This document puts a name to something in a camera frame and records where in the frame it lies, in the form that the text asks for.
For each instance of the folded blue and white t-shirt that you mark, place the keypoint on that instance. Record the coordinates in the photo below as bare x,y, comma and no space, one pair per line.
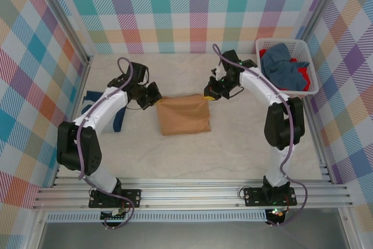
119,120

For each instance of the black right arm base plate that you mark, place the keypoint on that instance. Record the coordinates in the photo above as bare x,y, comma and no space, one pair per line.
253,196

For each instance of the grey-blue crumpled t-shirt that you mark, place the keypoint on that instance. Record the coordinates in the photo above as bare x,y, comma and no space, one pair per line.
282,71

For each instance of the aluminium mounting rail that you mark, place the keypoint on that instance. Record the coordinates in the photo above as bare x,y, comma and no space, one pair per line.
189,193

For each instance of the tan printed t-shirt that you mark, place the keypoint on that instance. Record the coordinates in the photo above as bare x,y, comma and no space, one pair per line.
183,115

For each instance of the grey metal panel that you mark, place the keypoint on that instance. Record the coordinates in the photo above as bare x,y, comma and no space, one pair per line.
189,237

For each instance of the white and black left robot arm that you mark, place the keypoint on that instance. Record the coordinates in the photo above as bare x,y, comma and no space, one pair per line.
102,109

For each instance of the white plastic laundry basket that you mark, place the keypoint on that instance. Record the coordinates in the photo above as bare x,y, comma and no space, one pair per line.
306,46

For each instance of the small circuit board with led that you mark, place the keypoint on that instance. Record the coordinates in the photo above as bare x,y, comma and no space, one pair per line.
277,214

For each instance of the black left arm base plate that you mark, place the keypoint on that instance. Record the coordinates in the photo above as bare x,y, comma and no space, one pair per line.
134,196

